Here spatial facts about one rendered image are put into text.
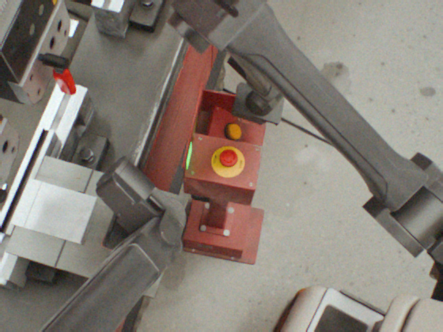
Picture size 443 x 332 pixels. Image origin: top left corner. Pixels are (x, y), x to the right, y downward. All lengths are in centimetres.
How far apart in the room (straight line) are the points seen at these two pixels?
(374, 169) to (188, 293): 134
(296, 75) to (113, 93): 65
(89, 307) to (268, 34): 34
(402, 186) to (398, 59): 169
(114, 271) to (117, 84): 66
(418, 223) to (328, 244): 130
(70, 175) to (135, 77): 31
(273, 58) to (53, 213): 53
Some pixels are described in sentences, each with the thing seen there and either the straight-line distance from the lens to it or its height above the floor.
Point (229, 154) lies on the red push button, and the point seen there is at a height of 81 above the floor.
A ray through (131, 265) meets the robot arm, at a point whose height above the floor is 130.
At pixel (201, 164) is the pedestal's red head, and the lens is 127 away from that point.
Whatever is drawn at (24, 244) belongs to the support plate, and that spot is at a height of 100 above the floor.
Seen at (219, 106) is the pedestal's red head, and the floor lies 75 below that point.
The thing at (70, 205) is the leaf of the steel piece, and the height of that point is 100.
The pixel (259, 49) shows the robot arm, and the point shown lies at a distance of 64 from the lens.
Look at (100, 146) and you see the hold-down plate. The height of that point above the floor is 90.
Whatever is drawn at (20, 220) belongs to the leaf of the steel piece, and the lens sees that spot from 104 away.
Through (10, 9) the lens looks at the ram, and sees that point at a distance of 78.
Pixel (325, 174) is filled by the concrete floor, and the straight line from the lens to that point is 214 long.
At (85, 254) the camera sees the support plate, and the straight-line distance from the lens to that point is 101.
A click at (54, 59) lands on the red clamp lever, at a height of 125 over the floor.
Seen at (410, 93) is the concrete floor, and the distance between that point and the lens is 236.
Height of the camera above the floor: 197
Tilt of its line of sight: 72 degrees down
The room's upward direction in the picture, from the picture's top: 5 degrees clockwise
